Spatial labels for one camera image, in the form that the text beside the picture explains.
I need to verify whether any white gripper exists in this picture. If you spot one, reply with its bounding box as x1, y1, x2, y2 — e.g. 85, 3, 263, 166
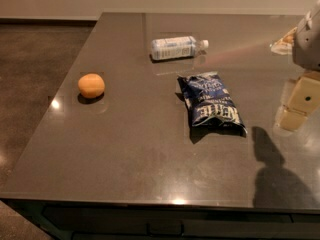
277, 0, 320, 132

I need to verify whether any blue chip bag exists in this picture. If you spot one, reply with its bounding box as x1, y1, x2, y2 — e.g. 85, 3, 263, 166
177, 72, 247, 134

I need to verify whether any blue plastic water bottle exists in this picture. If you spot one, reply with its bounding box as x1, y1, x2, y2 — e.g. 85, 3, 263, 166
151, 36, 209, 61

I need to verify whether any orange fruit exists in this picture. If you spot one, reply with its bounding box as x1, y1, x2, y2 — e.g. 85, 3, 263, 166
78, 73, 105, 99

